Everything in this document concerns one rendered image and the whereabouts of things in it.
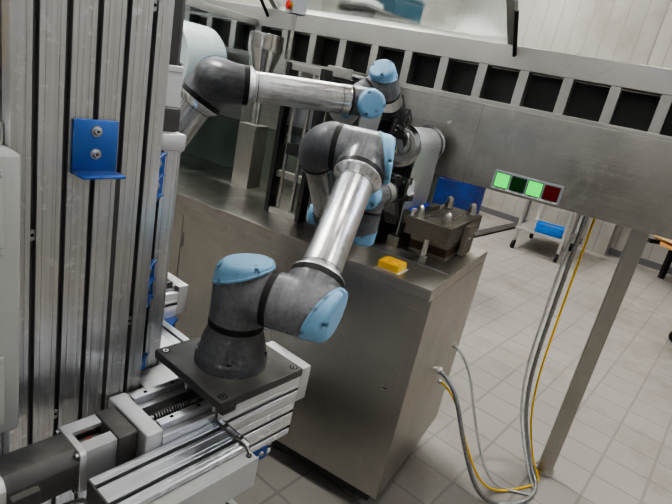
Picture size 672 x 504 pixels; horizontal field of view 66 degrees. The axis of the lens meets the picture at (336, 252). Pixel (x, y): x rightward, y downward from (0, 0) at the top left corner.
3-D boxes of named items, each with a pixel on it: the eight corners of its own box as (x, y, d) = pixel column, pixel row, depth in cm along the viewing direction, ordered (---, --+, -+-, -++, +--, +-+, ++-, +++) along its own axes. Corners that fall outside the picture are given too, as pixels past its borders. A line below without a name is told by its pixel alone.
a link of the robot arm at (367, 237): (342, 234, 166) (349, 201, 162) (376, 243, 164) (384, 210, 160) (336, 240, 158) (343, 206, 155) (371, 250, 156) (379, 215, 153)
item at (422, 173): (401, 213, 182) (413, 161, 176) (424, 206, 202) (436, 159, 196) (402, 213, 182) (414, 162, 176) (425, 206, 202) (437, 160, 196)
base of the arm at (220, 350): (224, 388, 99) (231, 343, 96) (179, 352, 108) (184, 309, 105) (280, 365, 111) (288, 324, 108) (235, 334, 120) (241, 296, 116)
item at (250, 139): (222, 182, 225) (240, 44, 207) (243, 180, 237) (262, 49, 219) (247, 191, 219) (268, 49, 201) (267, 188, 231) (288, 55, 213)
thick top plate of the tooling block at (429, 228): (403, 232, 178) (407, 215, 176) (440, 217, 212) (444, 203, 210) (446, 246, 171) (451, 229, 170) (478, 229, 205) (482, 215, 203)
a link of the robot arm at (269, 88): (193, 52, 119) (392, 83, 131) (194, 52, 129) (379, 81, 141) (190, 104, 122) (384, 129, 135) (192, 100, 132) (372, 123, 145)
